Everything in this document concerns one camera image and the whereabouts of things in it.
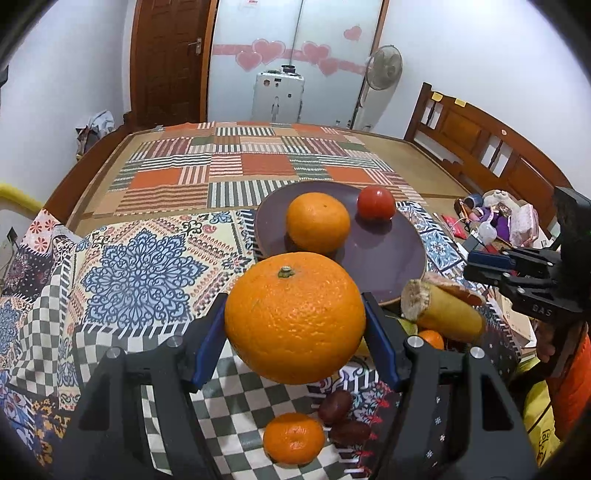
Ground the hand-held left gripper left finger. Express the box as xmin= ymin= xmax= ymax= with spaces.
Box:
xmin=60 ymin=293 xmax=232 ymax=480

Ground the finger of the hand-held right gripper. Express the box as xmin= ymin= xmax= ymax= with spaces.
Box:
xmin=467 ymin=251 xmax=520 ymax=269
xmin=463 ymin=263 xmax=522 ymax=291

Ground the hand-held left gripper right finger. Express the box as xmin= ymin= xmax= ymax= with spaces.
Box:
xmin=362 ymin=292 xmax=532 ymax=480

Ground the reddish sweet potato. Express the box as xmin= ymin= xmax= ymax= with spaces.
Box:
xmin=422 ymin=272 xmax=488 ymax=308

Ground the yellow corn cob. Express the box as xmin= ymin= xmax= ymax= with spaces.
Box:
xmin=401 ymin=279 xmax=486 ymax=343

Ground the dark purple plate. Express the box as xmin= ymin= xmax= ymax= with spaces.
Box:
xmin=253 ymin=181 xmax=427 ymax=305

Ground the dark red date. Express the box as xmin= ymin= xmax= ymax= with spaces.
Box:
xmin=329 ymin=421 xmax=373 ymax=448
xmin=318 ymin=390 xmax=354 ymax=425

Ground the large orange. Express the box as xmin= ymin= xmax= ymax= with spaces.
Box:
xmin=224 ymin=252 xmax=367 ymax=385

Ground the person's right forearm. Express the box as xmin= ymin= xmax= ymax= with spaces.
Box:
xmin=547 ymin=323 xmax=591 ymax=444

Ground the person's right hand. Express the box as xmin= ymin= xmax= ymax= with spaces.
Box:
xmin=534 ymin=318 xmax=562 ymax=366

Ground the purple toy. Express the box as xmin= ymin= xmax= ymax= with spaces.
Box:
xmin=472 ymin=205 xmax=511 ymax=236

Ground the pink pouch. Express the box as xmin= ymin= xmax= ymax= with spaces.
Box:
xmin=508 ymin=205 xmax=541 ymax=247

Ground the cardboard box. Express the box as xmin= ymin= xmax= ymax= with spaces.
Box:
xmin=499 ymin=293 xmax=537 ymax=349

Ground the patterned tablecloth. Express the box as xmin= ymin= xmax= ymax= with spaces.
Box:
xmin=0 ymin=203 xmax=522 ymax=480

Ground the woven bed mat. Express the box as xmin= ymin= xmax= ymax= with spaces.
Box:
xmin=69 ymin=126 xmax=472 ymax=234

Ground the medium orange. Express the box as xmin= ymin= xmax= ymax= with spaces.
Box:
xmin=286 ymin=192 xmax=352 ymax=254

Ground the red tomato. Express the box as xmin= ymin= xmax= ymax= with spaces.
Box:
xmin=357 ymin=185 xmax=396 ymax=221

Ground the person's yellow garment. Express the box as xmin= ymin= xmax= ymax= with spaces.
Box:
xmin=512 ymin=359 xmax=565 ymax=468

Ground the striped patchwork blanket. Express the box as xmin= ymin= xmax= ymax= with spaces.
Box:
xmin=95 ymin=121 xmax=428 ymax=217

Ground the white standing fan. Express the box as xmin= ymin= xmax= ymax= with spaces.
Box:
xmin=350 ymin=45 xmax=404 ymax=133

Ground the yellow pipe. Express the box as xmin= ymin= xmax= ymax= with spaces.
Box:
xmin=0 ymin=182 xmax=45 ymax=211

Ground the pile of bags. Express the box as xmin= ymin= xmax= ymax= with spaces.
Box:
xmin=75 ymin=110 xmax=115 ymax=154

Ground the white appliance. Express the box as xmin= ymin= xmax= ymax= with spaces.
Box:
xmin=252 ymin=66 xmax=306 ymax=124

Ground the brown wooden door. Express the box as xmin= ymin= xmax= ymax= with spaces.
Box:
xmin=130 ymin=0 xmax=218 ymax=128

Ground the wardrobe with heart stickers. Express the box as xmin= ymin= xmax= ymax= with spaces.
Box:
xmin=208 ymin=0 xmax=389 ymax=129

